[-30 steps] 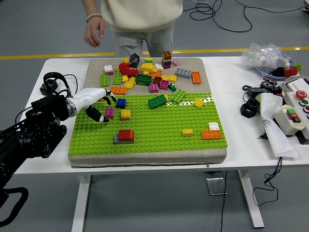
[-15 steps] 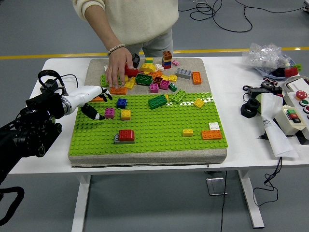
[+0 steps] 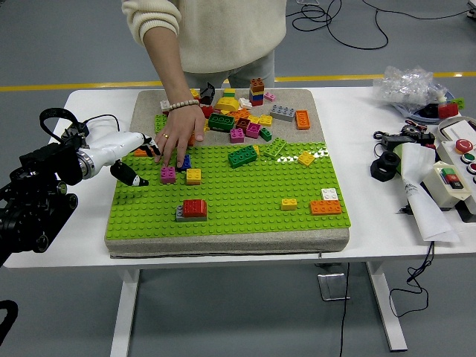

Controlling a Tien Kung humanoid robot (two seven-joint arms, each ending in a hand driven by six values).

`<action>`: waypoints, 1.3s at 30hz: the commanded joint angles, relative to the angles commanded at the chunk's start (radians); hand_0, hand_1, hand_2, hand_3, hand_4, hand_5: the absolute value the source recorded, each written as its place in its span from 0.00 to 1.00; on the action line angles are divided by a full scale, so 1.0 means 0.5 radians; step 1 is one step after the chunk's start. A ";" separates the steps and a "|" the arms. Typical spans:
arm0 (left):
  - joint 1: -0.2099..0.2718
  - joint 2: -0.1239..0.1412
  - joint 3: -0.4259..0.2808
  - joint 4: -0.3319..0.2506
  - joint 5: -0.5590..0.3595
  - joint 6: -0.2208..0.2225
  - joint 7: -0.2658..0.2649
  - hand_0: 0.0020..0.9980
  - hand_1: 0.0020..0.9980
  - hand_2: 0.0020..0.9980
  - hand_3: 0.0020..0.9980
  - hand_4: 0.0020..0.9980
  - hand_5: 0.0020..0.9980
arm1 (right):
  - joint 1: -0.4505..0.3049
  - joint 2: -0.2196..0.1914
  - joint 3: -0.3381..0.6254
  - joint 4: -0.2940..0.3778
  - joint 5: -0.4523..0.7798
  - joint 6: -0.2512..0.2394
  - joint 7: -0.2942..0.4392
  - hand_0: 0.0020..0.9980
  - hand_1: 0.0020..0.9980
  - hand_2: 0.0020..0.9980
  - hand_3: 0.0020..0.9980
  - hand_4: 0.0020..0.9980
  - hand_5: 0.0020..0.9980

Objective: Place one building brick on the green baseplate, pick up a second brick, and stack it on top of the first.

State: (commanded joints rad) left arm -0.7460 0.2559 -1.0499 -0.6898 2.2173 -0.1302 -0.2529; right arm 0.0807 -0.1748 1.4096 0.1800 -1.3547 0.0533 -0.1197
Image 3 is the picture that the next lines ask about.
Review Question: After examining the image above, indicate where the person's right hand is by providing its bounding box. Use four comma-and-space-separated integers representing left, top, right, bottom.
153, 104, 206, 170

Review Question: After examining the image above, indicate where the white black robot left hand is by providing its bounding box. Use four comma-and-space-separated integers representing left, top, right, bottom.
87, 130, 162, 187

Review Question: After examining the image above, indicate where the red rounded brick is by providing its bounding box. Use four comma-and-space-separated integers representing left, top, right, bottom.
181, 199, 208, 219

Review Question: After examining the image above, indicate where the grey long brick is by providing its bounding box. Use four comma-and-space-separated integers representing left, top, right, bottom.
175, 205, 208, 223
269, 104, 298, 123

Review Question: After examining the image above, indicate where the black brick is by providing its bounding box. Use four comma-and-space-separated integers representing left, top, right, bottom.
199, 82, 217, 106

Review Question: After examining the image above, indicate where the dark green long brick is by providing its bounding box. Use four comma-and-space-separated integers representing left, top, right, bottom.
208, 112, 237, 132
228, 145, 259, 169

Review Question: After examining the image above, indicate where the yellow curved brick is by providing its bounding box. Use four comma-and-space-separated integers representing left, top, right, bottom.
214, 96, 241, 112

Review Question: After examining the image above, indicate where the green studded baseplate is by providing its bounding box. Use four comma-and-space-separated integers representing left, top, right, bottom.
105, 141, 353, 241

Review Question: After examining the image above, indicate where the yellow floor tape line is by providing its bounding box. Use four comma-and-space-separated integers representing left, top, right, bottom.
0, 72, 476, 93

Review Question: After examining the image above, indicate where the person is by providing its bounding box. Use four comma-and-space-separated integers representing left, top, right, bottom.
121, 0, 288, 90

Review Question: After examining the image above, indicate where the grey-brown cushion mat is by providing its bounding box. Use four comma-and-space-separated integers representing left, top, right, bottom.
103, 88, 350, 260

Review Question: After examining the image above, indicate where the white table leg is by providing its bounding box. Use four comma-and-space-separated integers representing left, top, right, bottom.
364, 261, 409, 353
109, 268, 141, 357

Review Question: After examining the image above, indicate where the large black hex nut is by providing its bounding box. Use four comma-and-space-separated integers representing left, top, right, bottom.
370, 150, 402, 182

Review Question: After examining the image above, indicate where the light green plastic part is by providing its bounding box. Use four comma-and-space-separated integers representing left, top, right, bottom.
392, 144, 406, 176

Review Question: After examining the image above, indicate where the metal floor plate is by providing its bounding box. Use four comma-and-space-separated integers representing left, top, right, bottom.
316, 273, 351, 301

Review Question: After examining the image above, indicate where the clear plastic bag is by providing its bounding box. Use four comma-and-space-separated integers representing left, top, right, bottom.
373, 65, 449, 112

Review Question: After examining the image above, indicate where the light blue bowl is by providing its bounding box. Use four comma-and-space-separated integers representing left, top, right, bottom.
392, 91, 466, 122

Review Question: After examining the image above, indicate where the black servo motor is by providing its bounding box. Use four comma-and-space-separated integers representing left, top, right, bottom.
415, 130, 437, 148

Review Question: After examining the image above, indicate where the white paper bag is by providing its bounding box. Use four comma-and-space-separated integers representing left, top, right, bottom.
399, 143, 462, 245

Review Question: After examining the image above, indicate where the white control box with buttons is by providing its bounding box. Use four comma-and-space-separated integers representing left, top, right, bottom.
435, 138, 476, 216

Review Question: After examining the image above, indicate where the beige bead bracelet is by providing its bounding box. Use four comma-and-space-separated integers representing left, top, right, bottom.
167, 98, 201, 112

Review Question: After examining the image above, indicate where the black plug with cord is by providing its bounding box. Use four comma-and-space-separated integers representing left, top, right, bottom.
83, 113, 120, 133

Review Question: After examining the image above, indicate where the black power adapter with cable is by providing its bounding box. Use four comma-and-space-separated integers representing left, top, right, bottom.
373, 129, 418, 159

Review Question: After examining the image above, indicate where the black looped floor cable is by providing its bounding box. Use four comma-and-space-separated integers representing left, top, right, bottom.
286, 0, 390, 51

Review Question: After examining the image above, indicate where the round black part with wires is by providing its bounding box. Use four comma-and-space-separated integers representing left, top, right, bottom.
401, 118, 434, 138

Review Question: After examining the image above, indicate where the black cable under table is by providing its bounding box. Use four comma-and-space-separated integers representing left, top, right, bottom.
338, 262, 351, 357

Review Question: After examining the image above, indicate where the small white switch box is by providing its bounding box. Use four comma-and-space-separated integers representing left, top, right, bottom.
422, 161, 472, 209

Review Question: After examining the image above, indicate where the black long floor cable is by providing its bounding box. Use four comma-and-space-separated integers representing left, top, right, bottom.
362, 0, 473, 20

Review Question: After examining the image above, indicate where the black hanging cable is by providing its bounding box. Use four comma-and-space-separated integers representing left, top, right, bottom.
389, 240, 435, 318

